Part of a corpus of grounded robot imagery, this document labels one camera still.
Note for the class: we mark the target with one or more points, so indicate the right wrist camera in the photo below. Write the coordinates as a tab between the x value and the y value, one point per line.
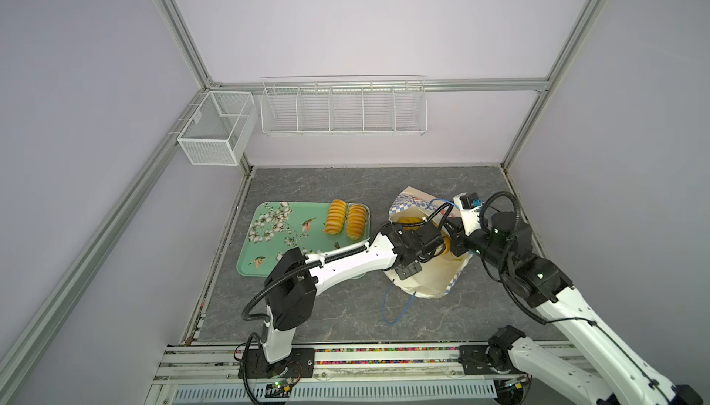
470	205

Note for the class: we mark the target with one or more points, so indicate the green floral tray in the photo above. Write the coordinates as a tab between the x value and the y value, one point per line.
277	227

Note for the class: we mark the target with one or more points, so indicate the checkered paper bag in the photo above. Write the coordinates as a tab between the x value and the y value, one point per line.
440	274

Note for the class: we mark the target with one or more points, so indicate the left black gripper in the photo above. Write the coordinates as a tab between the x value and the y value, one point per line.
408	273

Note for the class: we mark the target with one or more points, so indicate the yellow fake bread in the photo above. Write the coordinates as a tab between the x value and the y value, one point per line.
411	221
336	217

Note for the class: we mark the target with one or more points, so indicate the yellow fake bread loaf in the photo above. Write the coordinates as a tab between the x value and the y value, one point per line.
356	221

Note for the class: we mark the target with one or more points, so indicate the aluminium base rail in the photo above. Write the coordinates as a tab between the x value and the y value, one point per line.
415	373

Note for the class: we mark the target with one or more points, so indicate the white wire shelf basket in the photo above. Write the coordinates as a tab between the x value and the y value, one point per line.
344	105

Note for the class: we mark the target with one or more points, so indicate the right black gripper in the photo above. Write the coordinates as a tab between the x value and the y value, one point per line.
459	238

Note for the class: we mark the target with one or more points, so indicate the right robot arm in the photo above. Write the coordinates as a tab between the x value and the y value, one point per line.
547	295

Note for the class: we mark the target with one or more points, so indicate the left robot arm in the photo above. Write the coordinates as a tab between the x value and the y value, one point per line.
287	299

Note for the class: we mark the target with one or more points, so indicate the white mesh box basket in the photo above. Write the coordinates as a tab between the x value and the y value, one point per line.
219	129

